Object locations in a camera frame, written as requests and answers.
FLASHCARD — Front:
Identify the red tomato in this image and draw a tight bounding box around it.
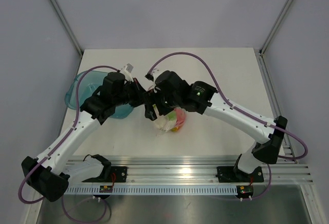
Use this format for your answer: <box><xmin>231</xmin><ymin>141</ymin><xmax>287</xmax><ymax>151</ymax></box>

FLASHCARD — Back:
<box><xmin>175</xmin><ymin>108</ymin><xmax>186</xmax><ymax>126</ymax></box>

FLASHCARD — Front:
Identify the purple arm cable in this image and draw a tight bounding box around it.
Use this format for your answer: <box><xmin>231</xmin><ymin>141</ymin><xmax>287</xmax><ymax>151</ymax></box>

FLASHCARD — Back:
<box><xmin>146</xmin><ymin>51</ymin><xmax>308</xmax><ymax>201</ymax></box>
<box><xmin>17</xmin><ymin>65</ymin><xmax>113</xmax><ymax>222</ymax></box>

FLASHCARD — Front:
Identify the left aluminium corner post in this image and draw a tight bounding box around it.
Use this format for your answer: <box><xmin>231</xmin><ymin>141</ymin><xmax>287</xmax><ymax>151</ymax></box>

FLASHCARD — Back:
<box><xmin>48</xmin><ymin>0</ymin><xmax>84</xmax><ymax>59</ymax></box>

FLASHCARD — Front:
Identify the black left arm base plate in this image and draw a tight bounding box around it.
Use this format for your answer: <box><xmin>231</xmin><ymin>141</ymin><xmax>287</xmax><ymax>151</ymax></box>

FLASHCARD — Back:
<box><xmin>83</xmin><ymin>166</ymin><xmax>128</xmax><ymax>183</ymax></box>

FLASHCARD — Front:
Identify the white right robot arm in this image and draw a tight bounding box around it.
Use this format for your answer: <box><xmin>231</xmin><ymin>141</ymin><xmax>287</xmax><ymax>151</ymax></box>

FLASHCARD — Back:
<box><xmin>144</xmin><ymin>70</ymin><xmax>287</xmax><ymax>182</ymax></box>

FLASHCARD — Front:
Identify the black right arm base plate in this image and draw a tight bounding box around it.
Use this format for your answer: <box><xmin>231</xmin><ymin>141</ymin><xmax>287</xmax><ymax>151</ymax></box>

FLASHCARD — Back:
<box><xmin>216</xmin><ymin>166</ymin><xmax>264</xmax><ymax>183</ymax></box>

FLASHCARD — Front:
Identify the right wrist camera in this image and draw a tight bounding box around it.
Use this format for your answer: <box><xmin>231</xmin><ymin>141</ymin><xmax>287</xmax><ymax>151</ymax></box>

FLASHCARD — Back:
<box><xmin>145</xmin><ymin>70</ymin><xmax>162</xmax><ymax>82</ymax></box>

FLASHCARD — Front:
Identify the aluminium frame rail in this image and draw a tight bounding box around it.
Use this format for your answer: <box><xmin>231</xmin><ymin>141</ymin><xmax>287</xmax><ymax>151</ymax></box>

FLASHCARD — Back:
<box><xmin>64</xmin><ymin>154</ymin><xmax>314</xmax><ymax>185</ymax></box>

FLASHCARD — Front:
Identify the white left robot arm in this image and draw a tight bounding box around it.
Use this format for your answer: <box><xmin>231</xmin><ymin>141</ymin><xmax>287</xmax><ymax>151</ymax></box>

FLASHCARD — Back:
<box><xmin>22</xmin><ymin>72</ymin><xmax>145</xmax><ymax>202</ymax></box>

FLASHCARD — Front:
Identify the white cauliflower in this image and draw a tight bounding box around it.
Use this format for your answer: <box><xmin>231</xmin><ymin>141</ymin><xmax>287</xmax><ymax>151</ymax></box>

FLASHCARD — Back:
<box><xmin>153</xmin><ymin>116</ymin><xmax>176</xmax><ymax>132</ymax></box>

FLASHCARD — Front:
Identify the aluminium corner post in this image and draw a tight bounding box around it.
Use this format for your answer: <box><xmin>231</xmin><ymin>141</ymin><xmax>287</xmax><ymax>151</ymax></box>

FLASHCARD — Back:
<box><xmin>48</xmin><ymin>0</ymin><xmax>84</xmax><ymax>59</ymax></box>
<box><xmin>259</xmin><ymin>0</ymin><xmax>295</xmax><ymax>57</ymax></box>

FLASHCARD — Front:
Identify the right aluminium corner post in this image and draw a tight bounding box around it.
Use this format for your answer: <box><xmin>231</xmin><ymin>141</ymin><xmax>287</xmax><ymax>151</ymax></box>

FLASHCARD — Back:
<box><xmin>259</xmin><ymin>0</ymin><xmax>295</xmax><ymax>57</ymax></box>

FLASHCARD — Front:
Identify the clear pink zip top bag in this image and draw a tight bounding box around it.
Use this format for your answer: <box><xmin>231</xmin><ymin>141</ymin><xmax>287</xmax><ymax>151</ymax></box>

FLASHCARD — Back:
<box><xmin>153</xmin><ymin>104</ymin><xmax>187</xmax><ymax>133</ymax></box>

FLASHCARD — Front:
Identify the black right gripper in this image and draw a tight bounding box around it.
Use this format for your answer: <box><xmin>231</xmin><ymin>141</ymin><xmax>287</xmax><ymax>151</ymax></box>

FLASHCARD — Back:
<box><xmin>142</xmin><ymin>87</ymin><xmax>181</xmax><ymax>121</ymax></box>

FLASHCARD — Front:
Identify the white slotted cable duct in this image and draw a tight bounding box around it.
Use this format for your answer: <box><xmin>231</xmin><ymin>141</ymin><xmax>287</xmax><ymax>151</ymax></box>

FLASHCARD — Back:
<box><xmin>65</xmin><ymin>184</ymin><xmax>237</xmax><ymax>196</ymax></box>

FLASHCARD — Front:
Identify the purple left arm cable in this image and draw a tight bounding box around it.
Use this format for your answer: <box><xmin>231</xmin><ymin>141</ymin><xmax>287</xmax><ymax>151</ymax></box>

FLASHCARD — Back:
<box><xmin>17</xmin><ymin>65</ymin><xmax>113</xmax><ymax>222</ymax></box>

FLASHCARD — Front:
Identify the teal plastic container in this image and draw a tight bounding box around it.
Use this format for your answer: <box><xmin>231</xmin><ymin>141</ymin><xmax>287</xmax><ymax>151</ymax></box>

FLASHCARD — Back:
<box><xmin>64</xmin><ymin>70</ymin><xmax>134</xmax><ymax>119</ymax></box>

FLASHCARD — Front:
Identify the red orange mango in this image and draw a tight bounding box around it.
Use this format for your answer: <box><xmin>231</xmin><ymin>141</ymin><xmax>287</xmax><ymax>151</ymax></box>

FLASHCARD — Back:
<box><xmin>171</xmin><ymin>126</ymin><xmax>181</xmax><ymax>132</ymax></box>

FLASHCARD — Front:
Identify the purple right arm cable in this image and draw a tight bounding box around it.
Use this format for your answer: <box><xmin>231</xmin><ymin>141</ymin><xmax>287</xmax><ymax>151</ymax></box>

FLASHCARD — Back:
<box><xmin>146</xmin><ymin>51</ymin><xmax>308</xmax><ymax>201</ymax></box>

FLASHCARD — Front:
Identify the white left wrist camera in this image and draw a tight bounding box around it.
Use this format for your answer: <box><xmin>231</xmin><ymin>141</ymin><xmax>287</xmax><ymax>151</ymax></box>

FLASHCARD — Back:
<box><xmin>119</xmin><ymin>64</ymin><xmax>134</xmax><ymax>82</ymax></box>

